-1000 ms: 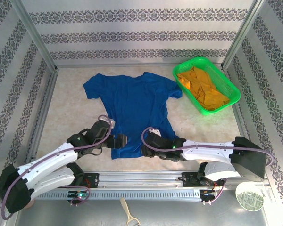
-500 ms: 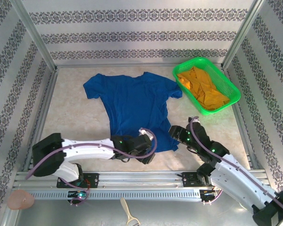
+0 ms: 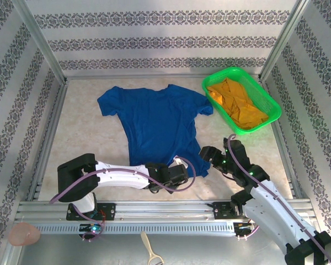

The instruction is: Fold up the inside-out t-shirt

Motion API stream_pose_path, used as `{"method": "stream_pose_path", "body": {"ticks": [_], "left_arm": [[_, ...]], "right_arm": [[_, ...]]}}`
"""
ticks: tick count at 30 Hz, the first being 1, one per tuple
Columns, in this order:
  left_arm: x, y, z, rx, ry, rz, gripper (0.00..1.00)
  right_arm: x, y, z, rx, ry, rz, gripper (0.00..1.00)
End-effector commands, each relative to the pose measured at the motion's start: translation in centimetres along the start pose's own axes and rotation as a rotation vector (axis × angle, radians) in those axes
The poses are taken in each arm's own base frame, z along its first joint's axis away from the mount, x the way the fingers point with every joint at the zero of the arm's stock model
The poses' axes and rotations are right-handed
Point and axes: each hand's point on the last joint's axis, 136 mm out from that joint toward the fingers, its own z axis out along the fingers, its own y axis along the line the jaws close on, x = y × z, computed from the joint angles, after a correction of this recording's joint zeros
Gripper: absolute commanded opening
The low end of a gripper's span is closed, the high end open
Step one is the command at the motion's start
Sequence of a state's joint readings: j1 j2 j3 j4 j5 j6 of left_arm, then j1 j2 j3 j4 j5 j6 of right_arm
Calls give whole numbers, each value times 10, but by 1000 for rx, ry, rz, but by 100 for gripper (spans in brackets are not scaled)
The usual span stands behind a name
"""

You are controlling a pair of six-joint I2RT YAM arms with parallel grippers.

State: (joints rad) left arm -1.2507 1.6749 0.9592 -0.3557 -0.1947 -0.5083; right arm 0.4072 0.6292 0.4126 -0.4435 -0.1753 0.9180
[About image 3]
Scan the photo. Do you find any blue t-shirt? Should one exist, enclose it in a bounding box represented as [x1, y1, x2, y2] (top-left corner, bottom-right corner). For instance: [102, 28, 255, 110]
[97, 84, 215, 178]

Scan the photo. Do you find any green plastic mesh basket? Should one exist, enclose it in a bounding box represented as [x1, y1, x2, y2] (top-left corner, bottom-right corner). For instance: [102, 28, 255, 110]
[201, 67, 282, 136]

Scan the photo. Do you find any orange cloth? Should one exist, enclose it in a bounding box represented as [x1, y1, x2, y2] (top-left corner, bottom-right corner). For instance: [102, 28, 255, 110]
[206, 77, 270, 130]

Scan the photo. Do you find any right small circuit board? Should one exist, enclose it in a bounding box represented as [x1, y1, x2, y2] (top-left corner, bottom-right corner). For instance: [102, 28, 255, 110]
[234, 220, 256, 233]

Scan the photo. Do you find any small circuit board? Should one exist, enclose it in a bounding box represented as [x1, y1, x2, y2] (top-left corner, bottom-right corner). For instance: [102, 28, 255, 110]
[234, 220, 256, 233]
[79, 223, 104, 235]

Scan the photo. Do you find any beige plastic peeler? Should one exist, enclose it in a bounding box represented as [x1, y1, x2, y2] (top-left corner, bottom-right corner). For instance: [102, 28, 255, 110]
[140, 231, 165, 265]

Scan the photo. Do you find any left small circuit board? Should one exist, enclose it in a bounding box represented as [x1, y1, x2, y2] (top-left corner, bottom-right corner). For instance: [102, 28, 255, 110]
[79, 223, 104, 235]

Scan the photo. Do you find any pink translucent cup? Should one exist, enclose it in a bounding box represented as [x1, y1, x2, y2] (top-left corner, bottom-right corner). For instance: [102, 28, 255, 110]
[8, 222, 41, 246]

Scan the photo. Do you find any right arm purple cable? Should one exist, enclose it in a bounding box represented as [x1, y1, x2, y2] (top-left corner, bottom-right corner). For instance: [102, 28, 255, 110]
[227, 134, 331, 265]

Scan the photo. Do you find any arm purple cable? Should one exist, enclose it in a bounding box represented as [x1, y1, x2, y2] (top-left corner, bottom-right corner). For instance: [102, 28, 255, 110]
[49, 156, 197, 241]
[227, 134, 331, 265]

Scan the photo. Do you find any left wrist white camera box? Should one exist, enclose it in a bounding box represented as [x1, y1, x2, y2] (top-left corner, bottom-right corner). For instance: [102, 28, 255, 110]
[172, 156, 190, 169]

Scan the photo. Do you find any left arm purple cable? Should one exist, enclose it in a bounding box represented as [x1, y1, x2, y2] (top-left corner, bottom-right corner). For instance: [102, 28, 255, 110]
[49, 156, 197, 241]

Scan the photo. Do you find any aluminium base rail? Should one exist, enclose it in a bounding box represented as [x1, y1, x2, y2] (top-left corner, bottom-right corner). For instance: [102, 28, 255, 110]
[15, 199, 318, 222]

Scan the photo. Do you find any aluminium table side rail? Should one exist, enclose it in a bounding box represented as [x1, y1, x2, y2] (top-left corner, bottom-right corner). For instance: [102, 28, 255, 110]
[260, 78, 311, 200]
[26, 78, 70, 202]

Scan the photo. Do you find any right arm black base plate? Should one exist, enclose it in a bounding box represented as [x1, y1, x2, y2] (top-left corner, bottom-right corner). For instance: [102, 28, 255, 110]
[211, 201, 249, 221]

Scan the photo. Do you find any grey slotted cable duct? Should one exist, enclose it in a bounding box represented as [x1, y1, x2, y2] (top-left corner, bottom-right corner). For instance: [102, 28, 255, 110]
[34, 221, 236, 236]

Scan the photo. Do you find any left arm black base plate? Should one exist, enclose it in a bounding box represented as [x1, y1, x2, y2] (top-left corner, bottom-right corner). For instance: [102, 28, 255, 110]
[66, 203, 116, 221]

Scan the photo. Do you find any aluminium table back rail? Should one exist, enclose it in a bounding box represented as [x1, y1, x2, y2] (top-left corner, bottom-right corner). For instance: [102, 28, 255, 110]
[65, 72, 263, 81]

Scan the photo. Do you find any aluminium frame post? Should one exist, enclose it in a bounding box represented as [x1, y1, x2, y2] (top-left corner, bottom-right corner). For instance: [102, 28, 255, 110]
[259, 0, 312, 81]
[12, 0, 68, 82]

